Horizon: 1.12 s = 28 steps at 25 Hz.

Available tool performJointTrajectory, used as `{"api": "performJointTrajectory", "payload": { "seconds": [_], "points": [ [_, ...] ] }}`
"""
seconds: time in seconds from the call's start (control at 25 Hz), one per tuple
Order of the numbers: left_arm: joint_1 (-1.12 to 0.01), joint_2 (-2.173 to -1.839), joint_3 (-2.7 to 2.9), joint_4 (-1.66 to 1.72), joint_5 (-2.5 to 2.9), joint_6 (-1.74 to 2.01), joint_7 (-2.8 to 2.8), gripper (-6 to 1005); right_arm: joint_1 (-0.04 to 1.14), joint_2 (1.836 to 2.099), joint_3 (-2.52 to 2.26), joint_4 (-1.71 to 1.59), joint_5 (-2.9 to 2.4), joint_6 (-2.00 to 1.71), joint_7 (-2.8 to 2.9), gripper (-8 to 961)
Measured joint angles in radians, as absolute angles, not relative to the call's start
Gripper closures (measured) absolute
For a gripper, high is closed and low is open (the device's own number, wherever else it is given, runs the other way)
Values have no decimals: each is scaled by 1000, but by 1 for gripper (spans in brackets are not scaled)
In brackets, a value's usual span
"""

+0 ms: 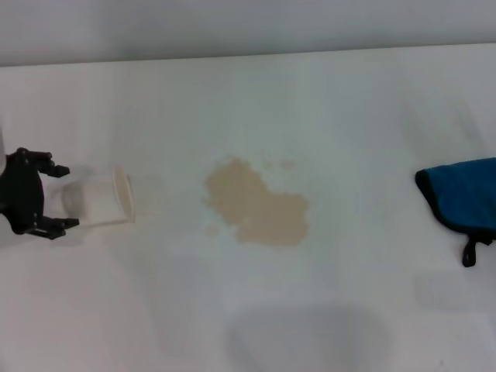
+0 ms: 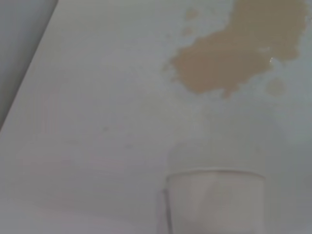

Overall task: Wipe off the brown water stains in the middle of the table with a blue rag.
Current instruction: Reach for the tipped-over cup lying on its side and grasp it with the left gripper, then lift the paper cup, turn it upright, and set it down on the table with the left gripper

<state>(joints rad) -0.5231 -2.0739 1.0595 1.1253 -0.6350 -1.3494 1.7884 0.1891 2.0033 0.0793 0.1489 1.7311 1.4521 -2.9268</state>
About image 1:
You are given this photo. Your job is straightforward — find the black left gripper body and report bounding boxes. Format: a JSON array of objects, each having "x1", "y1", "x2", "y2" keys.
[{"x1": 0, "y1": 146, "x2": 44, "y2": 236}]

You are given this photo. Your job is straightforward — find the white paper cup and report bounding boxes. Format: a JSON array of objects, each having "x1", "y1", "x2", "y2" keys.
[{"x1": 57, "y1": 165, "x2": 136, "y2": 226}]

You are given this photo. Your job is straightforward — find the blue rag with black trim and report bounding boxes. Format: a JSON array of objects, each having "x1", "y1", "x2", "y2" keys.
[{"x1": 414, "y1": 157, "x2": 496, "y2": 269}]

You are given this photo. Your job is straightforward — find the brown water stain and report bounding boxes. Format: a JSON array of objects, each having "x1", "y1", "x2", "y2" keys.
[{"x1": 200, "y1": 154, "x2": 312, "y2": 246}]

